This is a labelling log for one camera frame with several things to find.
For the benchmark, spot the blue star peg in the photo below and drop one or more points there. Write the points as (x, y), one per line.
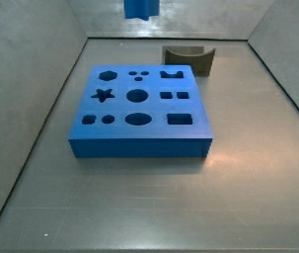
(141, 9)

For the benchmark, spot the blue shape sorter block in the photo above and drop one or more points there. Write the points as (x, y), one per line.
(141, 111)

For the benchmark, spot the dark curved holder piece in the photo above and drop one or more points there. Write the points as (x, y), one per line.
(191, 55)

